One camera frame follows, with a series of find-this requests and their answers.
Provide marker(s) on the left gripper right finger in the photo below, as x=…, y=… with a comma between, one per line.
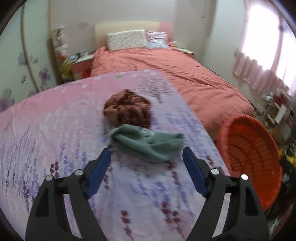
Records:
x=245, y=218

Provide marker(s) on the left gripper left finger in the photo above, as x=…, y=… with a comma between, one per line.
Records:
x=61, y=210

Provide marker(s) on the orange plastic basket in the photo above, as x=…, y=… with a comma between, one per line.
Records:
x=247, y=147

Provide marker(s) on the yellow bag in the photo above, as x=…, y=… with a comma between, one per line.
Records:
x=289, y=155

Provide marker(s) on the pink floral bed sheet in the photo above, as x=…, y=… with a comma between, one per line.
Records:
x=61, y=129

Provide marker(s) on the dark green towel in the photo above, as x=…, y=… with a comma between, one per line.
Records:
x=145, y=144

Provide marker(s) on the coral pink duvet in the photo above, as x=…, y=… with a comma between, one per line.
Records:
x=209, y=96

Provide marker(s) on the brown plaid scrunchie cloth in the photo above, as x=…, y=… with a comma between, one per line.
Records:
x=128, y=108

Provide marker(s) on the pink curtain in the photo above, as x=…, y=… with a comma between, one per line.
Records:
x=265, y=58

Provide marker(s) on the pink bedside table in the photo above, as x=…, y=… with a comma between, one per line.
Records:
x=80, y=65

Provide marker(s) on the floral glass wardrobe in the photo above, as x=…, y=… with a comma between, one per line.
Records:
x=27, y=61

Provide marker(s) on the hanging plush toy rack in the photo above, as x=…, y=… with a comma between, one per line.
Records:
x=61, y=52

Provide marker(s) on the far bedside table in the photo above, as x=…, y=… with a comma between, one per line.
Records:
x=187, y=52

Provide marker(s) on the cream pink headboard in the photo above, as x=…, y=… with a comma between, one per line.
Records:
x=101, y=30

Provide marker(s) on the white floral pillow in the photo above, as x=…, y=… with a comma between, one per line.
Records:
x=126, y=40

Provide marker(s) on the pink striped pillow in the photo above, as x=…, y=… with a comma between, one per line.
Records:
x=157, y=40

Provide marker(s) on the white wire shelf rack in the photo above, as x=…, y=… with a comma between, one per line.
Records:
x=276, y=107

